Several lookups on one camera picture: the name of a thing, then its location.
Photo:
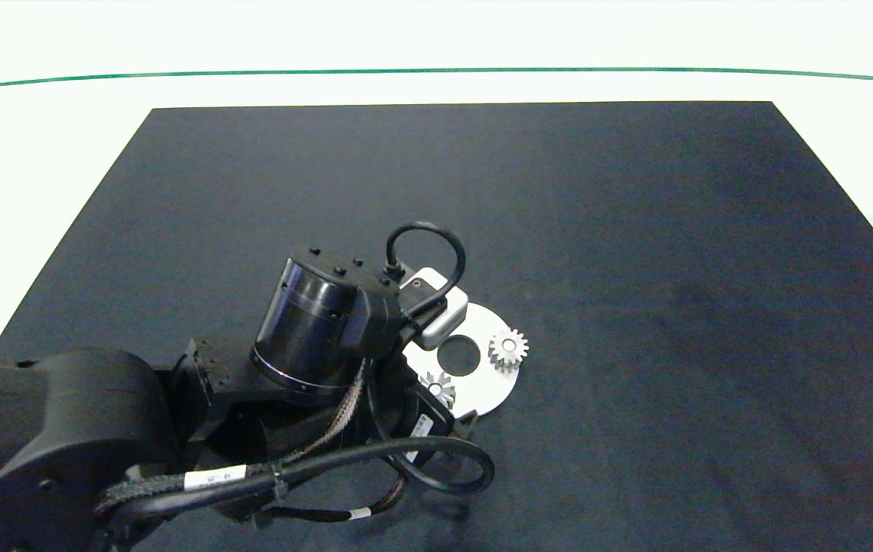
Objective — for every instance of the round white plate with pins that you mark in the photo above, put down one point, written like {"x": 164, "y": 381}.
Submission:
{"x": 486, "y": 391}

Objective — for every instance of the boxy silver wrist camera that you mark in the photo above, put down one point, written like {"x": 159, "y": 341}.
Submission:
{"x": 436, "y": 318}

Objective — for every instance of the dark mat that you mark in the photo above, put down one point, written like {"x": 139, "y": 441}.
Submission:
{"x": 635, "y": 230}

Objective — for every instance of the small steel gear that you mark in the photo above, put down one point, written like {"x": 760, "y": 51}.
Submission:
{"x": 446, "y": 382}
{"x": 520, "y": 350}

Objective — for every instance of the thin green tape line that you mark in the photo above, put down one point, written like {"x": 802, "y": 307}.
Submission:
{"x": 436, "y": 70}

